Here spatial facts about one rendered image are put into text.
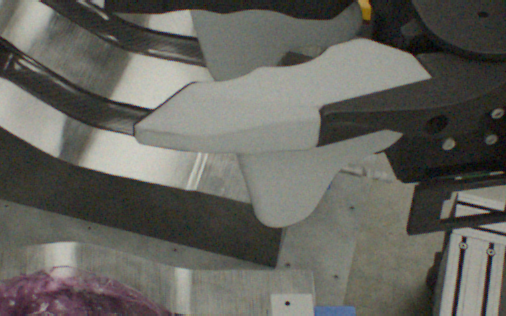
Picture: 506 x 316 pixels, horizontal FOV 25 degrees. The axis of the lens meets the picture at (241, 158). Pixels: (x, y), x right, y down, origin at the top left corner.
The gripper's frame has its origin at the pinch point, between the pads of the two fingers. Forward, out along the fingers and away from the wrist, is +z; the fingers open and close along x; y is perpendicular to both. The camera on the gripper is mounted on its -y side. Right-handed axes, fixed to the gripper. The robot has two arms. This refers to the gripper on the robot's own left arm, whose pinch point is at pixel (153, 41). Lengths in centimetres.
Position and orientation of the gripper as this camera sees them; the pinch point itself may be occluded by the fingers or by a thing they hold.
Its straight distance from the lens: 38.3
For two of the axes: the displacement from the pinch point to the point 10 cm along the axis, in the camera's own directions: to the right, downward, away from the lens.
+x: -2.2, -6.6, 7.2
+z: -9.7, 1.2, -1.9
